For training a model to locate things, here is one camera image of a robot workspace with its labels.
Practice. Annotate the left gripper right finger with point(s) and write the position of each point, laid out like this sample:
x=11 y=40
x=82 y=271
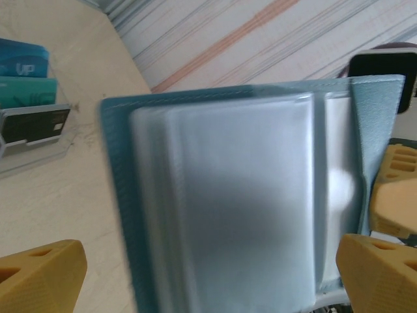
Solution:
x=381 y=280

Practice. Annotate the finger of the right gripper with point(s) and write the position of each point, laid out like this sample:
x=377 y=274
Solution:
x=397 y=202

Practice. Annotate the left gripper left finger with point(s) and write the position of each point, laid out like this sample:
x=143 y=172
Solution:
x=39 y=280

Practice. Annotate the black card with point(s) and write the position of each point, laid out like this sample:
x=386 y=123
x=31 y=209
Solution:
x=32 y=124

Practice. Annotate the teal VIP card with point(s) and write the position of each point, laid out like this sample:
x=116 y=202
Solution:
x=26 y=91

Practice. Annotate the blue UP card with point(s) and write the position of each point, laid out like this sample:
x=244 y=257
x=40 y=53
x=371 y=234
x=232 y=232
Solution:
x=19 y=58

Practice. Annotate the black device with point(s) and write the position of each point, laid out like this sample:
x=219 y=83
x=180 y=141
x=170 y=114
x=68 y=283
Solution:
x=374 y=81

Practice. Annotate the small box with blue picture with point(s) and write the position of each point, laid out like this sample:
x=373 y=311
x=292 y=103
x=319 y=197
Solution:
x=32 y=156

